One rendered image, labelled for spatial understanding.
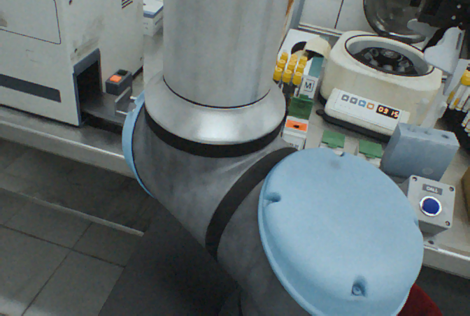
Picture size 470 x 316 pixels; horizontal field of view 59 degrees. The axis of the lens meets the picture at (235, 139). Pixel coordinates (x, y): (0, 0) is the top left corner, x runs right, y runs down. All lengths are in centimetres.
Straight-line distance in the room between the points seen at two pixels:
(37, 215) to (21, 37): 119
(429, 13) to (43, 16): 58
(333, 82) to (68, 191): 101
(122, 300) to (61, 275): 120
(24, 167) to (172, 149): 140
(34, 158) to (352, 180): 151
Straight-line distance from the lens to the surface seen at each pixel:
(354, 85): 92
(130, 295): 50
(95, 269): 168
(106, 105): 81
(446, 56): 66
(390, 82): 91
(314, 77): 93
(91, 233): 178
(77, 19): 75
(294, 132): 74
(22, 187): 163
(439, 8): 66
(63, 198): 155
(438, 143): 79
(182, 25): 28
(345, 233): 28
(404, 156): 80
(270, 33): 28
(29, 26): 77
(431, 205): 70
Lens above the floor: 136
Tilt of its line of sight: 37 degrees down
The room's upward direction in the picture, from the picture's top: 9 degrees clockwise
